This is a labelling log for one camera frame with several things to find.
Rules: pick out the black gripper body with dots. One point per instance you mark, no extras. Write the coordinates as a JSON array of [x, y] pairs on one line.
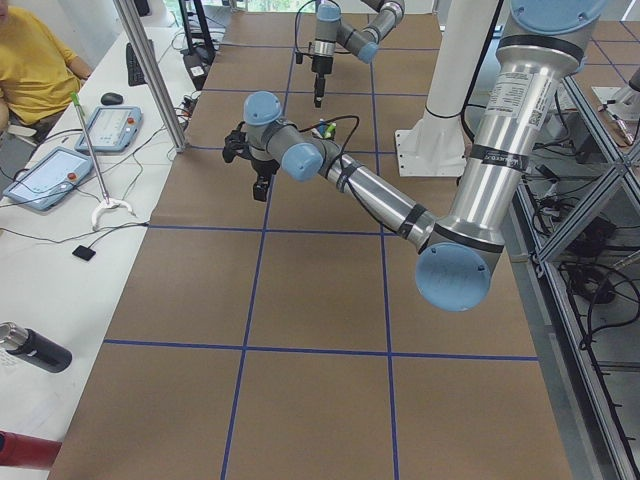
[[263, 167], [320, 65]]

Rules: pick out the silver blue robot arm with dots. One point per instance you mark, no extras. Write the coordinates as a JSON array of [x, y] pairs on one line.
[[542, 43], [332, 30]]

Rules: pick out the green marker pen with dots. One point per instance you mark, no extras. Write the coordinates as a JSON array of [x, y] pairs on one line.
[[330, 131]]

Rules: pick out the black monitor stand base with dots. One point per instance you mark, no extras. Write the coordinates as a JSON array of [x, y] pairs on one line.
[[198, 61]]

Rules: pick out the reacher grabber tool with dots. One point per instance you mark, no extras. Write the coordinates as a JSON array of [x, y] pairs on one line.
[[107, 202]]

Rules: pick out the brown paper table cover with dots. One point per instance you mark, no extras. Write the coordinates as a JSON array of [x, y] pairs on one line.
[[287, 339]]

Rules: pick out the far teach pendant tablet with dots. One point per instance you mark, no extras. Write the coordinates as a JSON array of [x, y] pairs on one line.
[[112, 128]]

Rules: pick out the teach pendant tablet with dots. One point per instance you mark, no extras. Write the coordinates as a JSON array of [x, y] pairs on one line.
[[50, 180], [112, 128]]

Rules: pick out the black keyboard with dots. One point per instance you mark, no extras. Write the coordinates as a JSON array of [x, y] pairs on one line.
[[135, 74]]

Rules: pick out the black computer mouse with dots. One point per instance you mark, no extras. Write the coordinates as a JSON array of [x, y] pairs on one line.
[[111, 99]]

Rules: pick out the small black square pad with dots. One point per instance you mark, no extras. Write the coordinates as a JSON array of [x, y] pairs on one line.
[[83, 252]]

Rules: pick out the near teach pendant tablet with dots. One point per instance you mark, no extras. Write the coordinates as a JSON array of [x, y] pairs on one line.
[[50, 180]]

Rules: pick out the person in yellow shirt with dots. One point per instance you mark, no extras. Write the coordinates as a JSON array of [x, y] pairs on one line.
[[39, 72]]

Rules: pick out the black thermos bottle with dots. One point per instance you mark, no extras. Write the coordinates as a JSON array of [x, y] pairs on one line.
[[34, 348]]

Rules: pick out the red bottle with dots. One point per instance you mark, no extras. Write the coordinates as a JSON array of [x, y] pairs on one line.
[[22, 451]]

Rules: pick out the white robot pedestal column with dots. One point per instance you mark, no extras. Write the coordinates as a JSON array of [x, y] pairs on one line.
[[435, 146]]

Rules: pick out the aluminium frame post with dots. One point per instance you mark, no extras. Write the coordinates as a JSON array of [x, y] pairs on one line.
[[140, 43]]

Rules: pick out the aluminium frame rack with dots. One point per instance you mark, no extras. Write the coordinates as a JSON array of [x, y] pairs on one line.
[[576, 220]]

